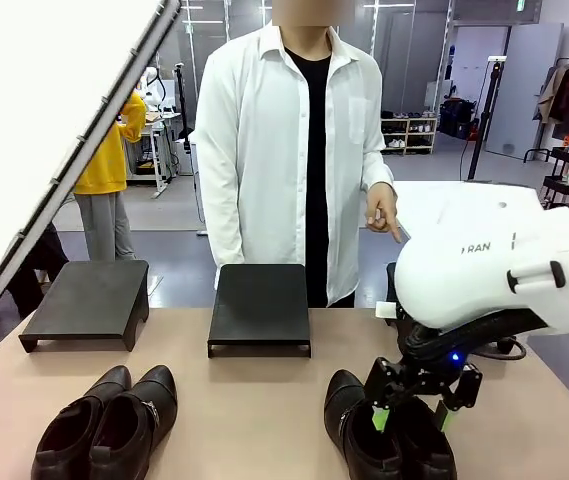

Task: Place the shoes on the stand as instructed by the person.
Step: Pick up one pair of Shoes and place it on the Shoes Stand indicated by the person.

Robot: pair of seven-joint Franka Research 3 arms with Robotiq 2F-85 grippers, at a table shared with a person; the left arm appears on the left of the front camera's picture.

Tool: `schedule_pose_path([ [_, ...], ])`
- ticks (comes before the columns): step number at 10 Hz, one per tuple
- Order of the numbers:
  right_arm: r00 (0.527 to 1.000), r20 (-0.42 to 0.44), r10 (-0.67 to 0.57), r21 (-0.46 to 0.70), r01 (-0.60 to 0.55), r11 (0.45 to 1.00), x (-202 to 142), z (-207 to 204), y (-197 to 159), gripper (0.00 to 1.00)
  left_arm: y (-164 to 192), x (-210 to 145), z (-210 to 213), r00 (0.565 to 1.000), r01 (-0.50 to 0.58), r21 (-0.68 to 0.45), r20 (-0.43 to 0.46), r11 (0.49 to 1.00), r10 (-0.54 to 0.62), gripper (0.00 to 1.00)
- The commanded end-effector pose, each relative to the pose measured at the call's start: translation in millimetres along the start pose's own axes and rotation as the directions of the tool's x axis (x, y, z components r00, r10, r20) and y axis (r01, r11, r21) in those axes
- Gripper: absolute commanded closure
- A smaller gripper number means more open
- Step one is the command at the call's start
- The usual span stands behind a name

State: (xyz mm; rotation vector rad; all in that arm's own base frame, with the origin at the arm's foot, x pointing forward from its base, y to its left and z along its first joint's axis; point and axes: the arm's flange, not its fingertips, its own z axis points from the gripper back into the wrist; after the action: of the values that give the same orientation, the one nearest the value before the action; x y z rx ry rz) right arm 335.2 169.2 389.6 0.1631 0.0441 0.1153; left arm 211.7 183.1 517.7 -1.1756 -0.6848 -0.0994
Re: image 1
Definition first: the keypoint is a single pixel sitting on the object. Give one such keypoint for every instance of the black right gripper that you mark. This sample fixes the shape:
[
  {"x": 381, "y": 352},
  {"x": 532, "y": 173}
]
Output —
[{"x": 429, "y": 372}]

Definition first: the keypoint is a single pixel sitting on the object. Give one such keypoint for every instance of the black leather shoe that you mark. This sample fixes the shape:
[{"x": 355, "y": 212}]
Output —
[
  {"x": 346, "y": 415},
  {"x": 426, "y": 450}
]

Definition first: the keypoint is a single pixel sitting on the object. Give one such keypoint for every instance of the black buckled ankle boot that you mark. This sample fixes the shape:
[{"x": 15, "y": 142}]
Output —
[
  {"x": 71, "y": 425},
  {"x": 139, "y": 425}
]

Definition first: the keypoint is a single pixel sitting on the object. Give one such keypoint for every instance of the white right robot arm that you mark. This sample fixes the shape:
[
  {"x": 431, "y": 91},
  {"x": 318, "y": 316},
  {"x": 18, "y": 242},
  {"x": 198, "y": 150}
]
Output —
[{"x": 464, "y": 280}]

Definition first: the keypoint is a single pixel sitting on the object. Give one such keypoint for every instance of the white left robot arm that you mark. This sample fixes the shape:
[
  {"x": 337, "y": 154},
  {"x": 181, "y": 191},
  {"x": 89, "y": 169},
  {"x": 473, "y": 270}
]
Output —
[{"x": 39, "y": 100}]

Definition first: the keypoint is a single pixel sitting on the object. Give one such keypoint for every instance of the person's right forearm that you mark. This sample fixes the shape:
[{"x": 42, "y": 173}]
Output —
[{"x": 219, "y": 210}]

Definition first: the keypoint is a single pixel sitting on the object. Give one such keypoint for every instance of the person's left forearm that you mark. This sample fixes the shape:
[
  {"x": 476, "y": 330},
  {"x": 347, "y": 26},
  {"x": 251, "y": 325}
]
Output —
[{"x": 377, "y": 165}]

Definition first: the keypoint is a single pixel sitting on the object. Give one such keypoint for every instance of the black shoe stand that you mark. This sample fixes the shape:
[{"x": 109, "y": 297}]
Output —
[
  {"x": 392, "y": 282},
  {"x": 89, "y": 300},
  {"x": 259, "y": 305}
]

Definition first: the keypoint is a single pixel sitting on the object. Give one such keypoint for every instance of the person in white shirt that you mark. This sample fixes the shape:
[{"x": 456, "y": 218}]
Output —
[{"x": 274, "y": 165}]

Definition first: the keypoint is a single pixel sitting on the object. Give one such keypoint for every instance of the black pole stand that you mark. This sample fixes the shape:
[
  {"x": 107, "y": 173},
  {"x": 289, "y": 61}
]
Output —
[{"x": 182, "y": 115}]

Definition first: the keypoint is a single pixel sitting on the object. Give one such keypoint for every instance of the person's left hand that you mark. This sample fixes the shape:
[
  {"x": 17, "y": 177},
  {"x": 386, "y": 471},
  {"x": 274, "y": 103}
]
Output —
[{"x": 381, "y": 205}]

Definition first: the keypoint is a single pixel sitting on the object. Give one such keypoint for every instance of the white table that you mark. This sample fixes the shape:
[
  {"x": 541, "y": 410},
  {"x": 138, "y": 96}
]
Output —
[{"x": 416, "y": 200}]

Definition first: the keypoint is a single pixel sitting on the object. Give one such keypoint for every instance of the wooden shoe rack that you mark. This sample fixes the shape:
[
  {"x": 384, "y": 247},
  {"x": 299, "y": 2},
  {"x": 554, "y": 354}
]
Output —
[{"x": 409, "y": 135}]

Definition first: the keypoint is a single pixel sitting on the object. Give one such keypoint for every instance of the black trolley cart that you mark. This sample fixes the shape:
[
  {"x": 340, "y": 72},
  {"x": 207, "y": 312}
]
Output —
[{"x": 566, "y": 175}]

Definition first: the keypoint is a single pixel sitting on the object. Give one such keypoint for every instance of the black equipment case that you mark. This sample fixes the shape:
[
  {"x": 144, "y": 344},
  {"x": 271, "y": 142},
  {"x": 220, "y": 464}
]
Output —
[{"x": 458, "y": 117}]

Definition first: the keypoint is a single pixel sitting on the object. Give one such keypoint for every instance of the black tripod with light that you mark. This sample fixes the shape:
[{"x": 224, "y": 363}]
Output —
[{"x": 484, "y": 115}]

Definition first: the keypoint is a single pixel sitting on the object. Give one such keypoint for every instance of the grey partition panel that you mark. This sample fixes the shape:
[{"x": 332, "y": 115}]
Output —
[{"x": 524, "y": 90}]

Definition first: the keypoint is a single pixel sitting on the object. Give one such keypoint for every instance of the background work desk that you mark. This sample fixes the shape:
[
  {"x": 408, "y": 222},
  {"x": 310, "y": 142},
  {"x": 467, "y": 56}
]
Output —
[{"x": 161, "y": 150}]

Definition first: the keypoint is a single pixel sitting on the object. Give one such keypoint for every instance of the mannequin in yellow hoodie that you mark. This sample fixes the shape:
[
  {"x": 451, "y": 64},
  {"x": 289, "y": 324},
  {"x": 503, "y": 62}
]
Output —
[{"x": 109, "y": 160}]

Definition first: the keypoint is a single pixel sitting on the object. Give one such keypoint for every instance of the small white background robot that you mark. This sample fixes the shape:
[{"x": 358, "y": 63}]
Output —
[{"x": 153, "y": 90}]

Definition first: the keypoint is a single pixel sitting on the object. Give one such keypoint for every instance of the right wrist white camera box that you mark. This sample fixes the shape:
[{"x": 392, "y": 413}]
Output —
[{"x": 386, "y": 310}]

